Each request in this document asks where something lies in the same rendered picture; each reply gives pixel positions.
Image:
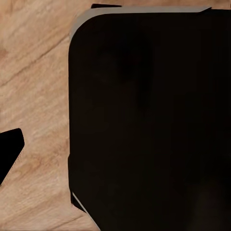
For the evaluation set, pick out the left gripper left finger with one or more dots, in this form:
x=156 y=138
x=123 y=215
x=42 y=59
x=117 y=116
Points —
x=11 y=144

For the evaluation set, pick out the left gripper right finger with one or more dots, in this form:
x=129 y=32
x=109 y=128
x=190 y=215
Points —
x=224 y=143

